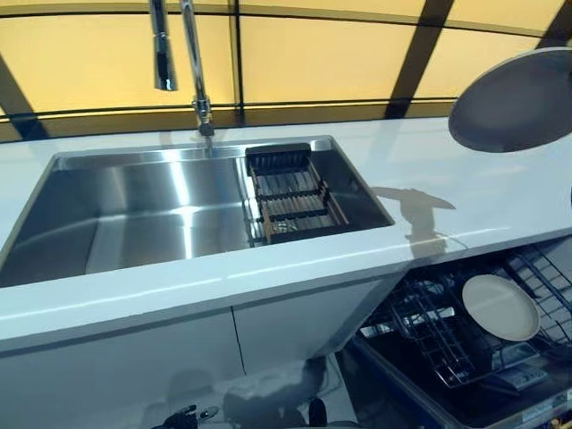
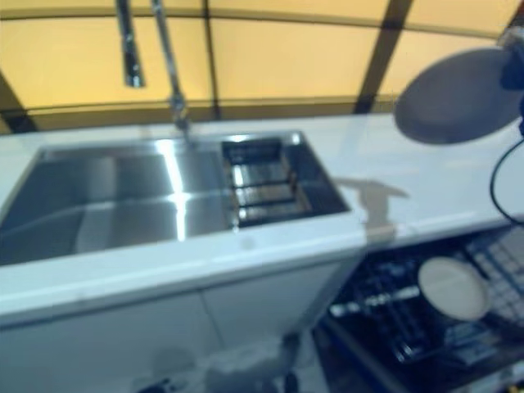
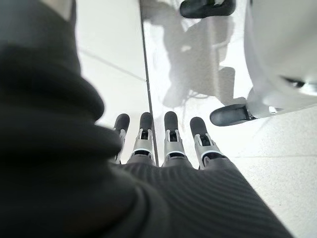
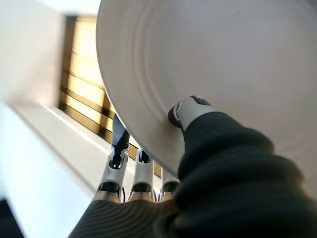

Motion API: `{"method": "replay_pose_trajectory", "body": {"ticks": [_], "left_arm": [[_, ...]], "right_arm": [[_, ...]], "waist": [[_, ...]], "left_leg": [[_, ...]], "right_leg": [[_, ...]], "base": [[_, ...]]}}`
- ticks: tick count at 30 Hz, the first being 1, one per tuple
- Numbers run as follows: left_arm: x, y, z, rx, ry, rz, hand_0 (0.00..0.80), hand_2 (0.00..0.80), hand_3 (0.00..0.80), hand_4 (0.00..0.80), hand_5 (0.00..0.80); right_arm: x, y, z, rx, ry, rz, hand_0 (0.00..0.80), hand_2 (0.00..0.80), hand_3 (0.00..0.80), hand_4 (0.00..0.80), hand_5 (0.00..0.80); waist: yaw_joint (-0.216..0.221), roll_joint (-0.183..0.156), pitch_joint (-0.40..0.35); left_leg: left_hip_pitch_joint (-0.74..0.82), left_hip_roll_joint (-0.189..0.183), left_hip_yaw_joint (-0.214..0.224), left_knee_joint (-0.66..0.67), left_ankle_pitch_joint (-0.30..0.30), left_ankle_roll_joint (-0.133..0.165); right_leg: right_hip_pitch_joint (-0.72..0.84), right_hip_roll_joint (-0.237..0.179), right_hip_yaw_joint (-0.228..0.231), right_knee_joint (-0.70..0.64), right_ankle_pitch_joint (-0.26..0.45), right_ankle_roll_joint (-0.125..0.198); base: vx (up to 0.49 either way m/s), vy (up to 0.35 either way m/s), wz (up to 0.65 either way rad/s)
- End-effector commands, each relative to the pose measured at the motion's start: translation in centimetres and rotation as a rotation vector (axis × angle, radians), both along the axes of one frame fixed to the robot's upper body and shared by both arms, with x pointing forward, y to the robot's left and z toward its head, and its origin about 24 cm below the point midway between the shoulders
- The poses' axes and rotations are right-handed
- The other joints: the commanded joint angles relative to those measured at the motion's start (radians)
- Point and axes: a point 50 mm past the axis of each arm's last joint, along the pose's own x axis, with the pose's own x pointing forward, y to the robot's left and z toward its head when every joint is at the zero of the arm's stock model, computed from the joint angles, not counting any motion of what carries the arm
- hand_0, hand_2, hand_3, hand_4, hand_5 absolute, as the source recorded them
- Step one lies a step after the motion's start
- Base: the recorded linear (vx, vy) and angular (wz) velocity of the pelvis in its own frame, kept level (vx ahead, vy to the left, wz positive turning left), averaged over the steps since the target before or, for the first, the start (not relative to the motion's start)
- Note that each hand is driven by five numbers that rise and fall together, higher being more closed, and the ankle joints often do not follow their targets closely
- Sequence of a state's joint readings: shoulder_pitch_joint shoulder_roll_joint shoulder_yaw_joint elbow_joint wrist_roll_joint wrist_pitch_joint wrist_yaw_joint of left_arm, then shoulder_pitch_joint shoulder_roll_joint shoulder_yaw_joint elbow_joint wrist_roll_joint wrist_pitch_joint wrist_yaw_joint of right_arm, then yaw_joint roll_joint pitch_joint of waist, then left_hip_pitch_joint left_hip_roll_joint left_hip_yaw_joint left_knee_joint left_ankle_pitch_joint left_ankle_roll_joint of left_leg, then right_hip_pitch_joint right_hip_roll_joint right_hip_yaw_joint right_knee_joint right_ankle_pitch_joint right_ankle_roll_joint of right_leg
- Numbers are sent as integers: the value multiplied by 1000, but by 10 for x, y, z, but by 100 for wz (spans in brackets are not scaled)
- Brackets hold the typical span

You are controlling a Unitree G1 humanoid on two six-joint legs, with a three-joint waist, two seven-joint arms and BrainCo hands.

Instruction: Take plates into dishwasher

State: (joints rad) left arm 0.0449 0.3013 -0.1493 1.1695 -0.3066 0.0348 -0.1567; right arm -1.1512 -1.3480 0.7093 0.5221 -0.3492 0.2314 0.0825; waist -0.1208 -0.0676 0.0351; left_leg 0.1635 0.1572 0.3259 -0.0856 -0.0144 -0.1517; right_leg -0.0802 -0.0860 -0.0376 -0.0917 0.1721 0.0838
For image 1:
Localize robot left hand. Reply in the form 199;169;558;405
162;403;221;429

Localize cream round plate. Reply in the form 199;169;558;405
447;46;572;156
460;273;543;345

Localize chrome pull-down kitchen faucet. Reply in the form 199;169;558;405
148;0;216;156

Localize black slatted dish drainer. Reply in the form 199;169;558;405
244;142;350;245

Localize yellow ceiling light panels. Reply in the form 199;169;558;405
0;0;572;145

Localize black wire dishwasher rack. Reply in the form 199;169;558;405
358;242;572;388

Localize white cabinet door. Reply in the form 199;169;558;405
231;278;404;377
0;307;246;429

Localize stainless steel sink basin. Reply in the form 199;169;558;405
0;134;397;288

